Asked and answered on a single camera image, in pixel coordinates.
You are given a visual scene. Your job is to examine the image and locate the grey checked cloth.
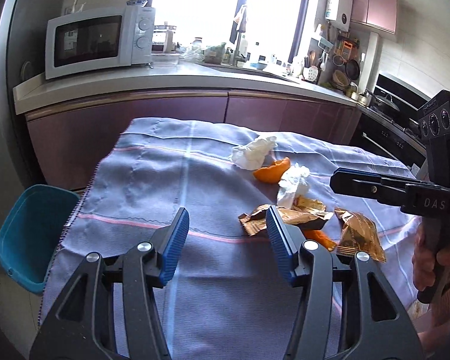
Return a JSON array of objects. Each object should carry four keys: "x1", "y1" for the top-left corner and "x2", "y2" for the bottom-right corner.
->
[{"x1": 37, "y1": 117, "x2": 428, "y2": 360}]

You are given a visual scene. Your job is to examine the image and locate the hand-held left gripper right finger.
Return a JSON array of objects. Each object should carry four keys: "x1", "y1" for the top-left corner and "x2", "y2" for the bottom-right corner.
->
[{"x1": 265, "y1": 205, "x2": 424, "y2": 360}]

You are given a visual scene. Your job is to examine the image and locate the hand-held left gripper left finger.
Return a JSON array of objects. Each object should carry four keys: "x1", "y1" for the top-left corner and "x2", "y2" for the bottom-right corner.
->
[{"x1": 29, "y1": 207, "x2": 191, "y2": 360}]

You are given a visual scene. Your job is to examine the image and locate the person's right hand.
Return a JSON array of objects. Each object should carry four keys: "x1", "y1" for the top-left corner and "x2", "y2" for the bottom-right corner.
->
[{"x1": 411, "y1": 223, "x2": 445, "y2": 297}]

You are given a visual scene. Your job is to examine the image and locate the hanging dish cloth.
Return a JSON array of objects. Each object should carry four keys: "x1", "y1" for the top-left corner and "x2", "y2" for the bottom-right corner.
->
[{"x1": 229, "y1": 5, "x2": 248, "y2": 44}]

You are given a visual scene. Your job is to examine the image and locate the white microwave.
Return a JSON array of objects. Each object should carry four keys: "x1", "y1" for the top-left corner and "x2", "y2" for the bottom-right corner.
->
[{"x1": 45, "y1": 6, "x2": 156, "y2": 80}]

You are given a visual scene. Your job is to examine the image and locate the white plastic bag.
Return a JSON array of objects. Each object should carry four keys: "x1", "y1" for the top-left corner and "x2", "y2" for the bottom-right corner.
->
[{"x1": 180, "y1": 43, "x2": 207, "y2": 61}]

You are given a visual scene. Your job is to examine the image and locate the teal plastic bin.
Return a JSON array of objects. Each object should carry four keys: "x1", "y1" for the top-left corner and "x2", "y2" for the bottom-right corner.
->
[{"x1": 0, "y1": 184, "x2": 81, "y2": 296}]

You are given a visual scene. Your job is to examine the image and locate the black glass appliance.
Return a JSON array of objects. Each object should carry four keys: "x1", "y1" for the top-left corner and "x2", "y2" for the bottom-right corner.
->
[{"x1": 373, "y1": 73, "x2": 432, "y2": 121}]

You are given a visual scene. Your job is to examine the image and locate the pot with glass lid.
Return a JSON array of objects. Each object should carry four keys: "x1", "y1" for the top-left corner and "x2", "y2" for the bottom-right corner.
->
[{"x1": 369, "y1": 94, "x2": 402, "y2": 115}]

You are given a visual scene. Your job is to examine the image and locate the purple base cabinets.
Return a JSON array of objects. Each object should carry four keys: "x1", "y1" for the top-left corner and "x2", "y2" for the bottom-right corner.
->
[{"x1": 24, "y1": 90, "x2": 361, "y2": 192}]

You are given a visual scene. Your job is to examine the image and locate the white water heater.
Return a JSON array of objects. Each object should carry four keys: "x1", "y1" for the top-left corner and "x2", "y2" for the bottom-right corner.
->
[{"x1": 327, "y1": 0, "x2": 354, "y2": 32}]

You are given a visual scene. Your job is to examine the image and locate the orange peel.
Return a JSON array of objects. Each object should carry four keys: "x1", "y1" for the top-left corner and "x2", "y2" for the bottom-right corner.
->
[
  {"x1": 253, "y1": 157, "x2": 291, "y2": 183},
  {"x1": 304, "y1": 229, "x2": 338, "y2": 253}
]

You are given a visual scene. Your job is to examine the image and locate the metal faucet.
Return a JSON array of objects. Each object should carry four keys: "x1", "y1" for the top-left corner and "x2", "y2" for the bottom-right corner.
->
[{"x1": 229, "y1": 32, "x2": 250, "y2": 64}]

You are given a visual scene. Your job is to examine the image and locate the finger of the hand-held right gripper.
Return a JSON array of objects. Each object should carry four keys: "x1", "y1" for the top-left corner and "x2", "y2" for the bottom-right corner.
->
[
  {"x1": 332, "y1": 168, "x2": 384, "y2": 179},
  {"x1": 330, "y1": 172, "x2": 436, "y2": 209}
]

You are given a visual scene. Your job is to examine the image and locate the clear food container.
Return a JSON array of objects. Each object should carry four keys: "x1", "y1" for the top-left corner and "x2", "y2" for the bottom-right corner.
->
[{"x1": 150, "y1": 53, "x2": 181, "y2": 67}]

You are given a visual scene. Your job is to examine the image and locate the white tissue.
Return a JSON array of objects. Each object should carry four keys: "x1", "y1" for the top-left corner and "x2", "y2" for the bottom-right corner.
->
[
  {"x1": 277, "y1": 164, "x2": 311, "y2": 209},
  {"x1": 231, "y1": 135, "x2": 279, "y2": 169}
]

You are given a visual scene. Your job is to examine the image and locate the glass kettle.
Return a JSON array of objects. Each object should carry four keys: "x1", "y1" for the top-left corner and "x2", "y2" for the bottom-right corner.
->
[{"x1": 153, "y1": 22, "x2": 179, "y2": 53}]

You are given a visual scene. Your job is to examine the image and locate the black built-in oven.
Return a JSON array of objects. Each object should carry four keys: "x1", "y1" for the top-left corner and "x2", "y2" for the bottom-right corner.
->
[{"x1": 350, "y1": 112, "x2": 428, "y2": 169}]

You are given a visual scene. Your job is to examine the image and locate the grey refrigerator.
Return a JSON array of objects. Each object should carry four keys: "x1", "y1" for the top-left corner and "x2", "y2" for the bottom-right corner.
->
[{"x1": 0, "y1": 0, "x2": 66, "y2": 203}]

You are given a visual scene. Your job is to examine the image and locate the kitchen sink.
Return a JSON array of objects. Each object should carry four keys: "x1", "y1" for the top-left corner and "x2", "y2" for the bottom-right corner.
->
[{"x1": 210, "y1": 65, "x2": 301, "y2": 83}]

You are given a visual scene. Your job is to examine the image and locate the dark green bag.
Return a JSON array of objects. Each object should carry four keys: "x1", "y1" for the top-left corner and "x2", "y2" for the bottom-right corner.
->
[{"x1": 203, "y1": 43, "x2": 227, "y2": 64}]

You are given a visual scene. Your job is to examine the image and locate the kitchen window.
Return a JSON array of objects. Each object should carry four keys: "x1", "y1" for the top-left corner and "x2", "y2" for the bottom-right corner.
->
[{"x1": 150, "y1": 0, "x2": 323, "y2": 64}]

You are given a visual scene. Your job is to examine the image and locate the small metal kettle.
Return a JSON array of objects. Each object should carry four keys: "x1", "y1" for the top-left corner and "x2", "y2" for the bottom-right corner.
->
[{"x1": 350, "y1": 82, "x2": 372, "y2": 106}]

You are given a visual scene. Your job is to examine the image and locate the white kitchen countertop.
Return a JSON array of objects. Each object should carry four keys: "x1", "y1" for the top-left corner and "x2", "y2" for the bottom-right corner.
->
[{"x1": 13, "y1": 60, "x2": 361, "y2": 115}]

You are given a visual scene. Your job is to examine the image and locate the pink wall cabinet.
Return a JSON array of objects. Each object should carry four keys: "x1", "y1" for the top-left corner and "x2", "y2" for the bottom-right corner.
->
[{"x1": 345, "y1": 0, "x2": 398, "y2": 34}]

